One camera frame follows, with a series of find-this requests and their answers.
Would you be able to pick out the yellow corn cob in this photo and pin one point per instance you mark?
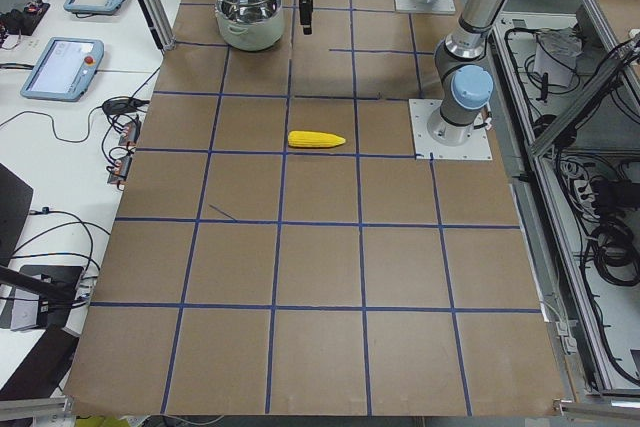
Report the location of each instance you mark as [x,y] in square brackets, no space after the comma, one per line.
[314,139]

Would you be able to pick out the lower teach pendant tablet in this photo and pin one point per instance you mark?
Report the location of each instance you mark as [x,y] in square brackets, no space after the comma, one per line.
[64,70]

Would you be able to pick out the black camera stand base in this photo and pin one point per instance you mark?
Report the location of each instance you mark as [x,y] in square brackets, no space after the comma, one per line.
[41,296]

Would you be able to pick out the pale green cooking pot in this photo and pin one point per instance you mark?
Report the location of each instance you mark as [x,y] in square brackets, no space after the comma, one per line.
[250,25]

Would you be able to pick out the small circuit board box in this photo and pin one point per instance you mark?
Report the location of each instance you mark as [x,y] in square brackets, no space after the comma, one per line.
[26,20]

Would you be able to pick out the usb hub with cables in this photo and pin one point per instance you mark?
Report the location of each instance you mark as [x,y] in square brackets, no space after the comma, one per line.
[127,127]

